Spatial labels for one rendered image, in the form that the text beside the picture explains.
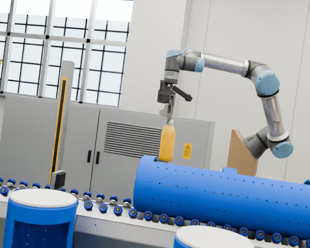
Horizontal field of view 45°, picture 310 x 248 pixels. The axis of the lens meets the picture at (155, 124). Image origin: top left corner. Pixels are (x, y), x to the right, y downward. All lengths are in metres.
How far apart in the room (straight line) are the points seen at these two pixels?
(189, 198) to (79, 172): 2.17
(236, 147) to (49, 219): 1.20
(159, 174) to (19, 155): 2.53
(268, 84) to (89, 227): 1.13
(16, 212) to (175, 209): 0.70
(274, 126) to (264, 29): 2.80
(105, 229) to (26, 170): 2.31
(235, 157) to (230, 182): 0.53
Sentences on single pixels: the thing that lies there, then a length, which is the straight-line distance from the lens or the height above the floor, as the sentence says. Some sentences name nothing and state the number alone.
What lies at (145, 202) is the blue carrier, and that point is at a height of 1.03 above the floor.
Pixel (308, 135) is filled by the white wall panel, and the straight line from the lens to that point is 4.71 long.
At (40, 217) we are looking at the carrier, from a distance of 1.58.
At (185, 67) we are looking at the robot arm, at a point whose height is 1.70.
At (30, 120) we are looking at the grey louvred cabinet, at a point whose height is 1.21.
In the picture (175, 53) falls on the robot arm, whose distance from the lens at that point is 1.87.
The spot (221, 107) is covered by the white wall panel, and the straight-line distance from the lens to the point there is 4.69.
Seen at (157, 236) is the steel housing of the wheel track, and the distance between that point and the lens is 1.84.
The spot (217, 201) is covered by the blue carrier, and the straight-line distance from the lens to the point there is 1.77.
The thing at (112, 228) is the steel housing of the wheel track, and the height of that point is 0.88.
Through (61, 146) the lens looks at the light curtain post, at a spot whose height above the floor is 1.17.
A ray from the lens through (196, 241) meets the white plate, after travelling 1.35.
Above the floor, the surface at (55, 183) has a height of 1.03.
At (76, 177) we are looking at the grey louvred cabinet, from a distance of 3.83.
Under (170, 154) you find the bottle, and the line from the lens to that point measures 1.86.
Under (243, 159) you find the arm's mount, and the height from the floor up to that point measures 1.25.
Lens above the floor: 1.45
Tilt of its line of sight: 2 degrees down
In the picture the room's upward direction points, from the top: 8 degrees clockwise
